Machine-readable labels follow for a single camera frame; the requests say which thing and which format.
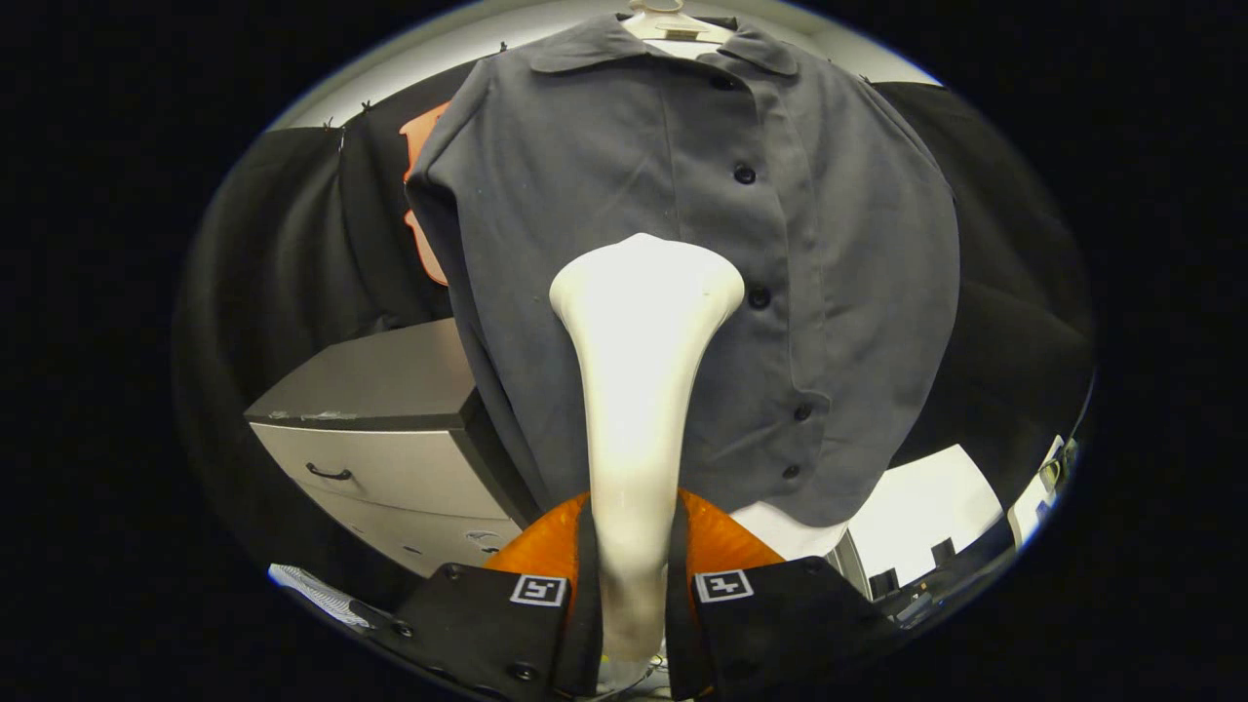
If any white table with small items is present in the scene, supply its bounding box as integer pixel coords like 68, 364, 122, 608
1009, 434, 1078, 547

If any cream white garment steamer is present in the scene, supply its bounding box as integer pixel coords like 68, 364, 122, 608
549, 232, 746, 666

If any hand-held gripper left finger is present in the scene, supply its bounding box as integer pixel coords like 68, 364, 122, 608
369, 492, 605, 702

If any white mesh object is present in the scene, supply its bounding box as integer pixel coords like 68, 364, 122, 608
268, 564, 371, 630

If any grey drawer cabinet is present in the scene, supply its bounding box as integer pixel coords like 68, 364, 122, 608
244, 317, 542, 578

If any grey button-up shirt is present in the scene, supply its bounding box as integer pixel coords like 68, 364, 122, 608
405, 15, 961, 527

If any plain white table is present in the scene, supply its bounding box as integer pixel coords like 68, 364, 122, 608
848, 444, 1005, 586

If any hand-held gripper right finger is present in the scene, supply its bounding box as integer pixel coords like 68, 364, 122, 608
668, 487, 903, 702

